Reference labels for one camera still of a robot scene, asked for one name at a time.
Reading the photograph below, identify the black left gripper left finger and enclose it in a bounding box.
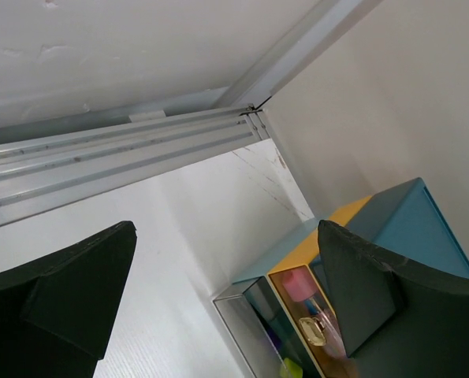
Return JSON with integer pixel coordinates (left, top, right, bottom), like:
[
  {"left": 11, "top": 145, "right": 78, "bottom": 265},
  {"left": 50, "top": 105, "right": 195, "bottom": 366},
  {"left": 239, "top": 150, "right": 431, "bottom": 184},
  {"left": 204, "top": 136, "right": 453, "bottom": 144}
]
[{"left": 0, "top": 220, "right": 137, "bottom": 377}]

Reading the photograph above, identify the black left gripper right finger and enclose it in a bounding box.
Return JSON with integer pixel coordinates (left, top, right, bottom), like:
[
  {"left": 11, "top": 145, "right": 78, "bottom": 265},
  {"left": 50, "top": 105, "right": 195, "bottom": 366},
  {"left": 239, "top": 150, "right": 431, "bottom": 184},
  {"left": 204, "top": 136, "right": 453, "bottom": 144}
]
[{"left": 318, "top": 220, "right": 469, "bottom": 377}]

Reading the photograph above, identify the colourful pen bundle pouch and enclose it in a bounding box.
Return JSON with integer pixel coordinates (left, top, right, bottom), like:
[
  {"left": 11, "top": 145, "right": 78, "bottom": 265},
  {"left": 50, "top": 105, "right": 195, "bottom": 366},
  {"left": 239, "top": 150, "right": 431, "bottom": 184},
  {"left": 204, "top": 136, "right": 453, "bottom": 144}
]
[{"left": 281, "top": 267, "right": 345, "bottom": 358}]

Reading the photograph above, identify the teal drawer organizer box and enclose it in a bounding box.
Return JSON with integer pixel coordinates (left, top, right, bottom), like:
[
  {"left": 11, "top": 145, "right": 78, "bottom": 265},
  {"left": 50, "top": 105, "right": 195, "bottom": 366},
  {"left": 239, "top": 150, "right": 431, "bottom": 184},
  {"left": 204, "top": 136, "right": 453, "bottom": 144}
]
[{"left": 214, "top": 178, "right": 469, "bottom": 377}]

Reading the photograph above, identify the pink yellow highlighter marker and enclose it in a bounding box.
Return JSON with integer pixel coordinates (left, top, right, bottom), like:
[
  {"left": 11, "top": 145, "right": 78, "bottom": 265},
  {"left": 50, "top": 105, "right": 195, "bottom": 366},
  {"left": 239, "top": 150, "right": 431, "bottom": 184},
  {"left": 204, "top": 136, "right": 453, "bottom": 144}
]
[{"left": 279, "top": 358, "right": 303, "bottom": 378}]

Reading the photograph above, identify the black purple highlighter marker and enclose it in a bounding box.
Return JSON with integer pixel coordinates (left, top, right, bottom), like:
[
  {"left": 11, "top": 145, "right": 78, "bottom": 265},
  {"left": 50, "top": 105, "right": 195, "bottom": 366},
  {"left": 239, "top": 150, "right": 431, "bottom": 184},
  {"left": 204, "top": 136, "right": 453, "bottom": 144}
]
[{"left": 266, "top": 328, "right": 281, "bottom": 350}]

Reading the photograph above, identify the aluminium frame rail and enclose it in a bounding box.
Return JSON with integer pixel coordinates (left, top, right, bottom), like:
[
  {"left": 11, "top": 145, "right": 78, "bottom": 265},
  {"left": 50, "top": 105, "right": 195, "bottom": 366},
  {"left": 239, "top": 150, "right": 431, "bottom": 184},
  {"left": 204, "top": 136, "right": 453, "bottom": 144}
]
[{"left": 0, "top": 1, "right": 375, "bottom": 227}]

